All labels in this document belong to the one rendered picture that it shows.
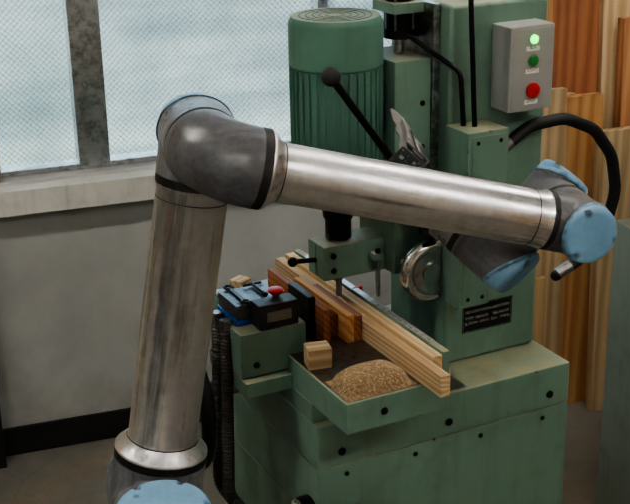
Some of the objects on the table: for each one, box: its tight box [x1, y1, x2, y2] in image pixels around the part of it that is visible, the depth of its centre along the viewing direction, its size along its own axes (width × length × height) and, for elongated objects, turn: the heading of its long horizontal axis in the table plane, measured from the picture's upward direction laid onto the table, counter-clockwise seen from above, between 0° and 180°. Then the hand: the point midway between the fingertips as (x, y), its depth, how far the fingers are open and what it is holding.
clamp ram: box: [288, 282, 316, 341], centre depth 240 cm, size 9×8×9 cm
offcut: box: [303, 340, 332, 370], centre depth 230 cm, size 4×4×4 cm
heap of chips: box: [324, 359, 417, 402], centre depth 223 cm, size 9×14×4 cm, turn 120°
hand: (359, 140), depth 215 cm, fingers open, 14 cm apart
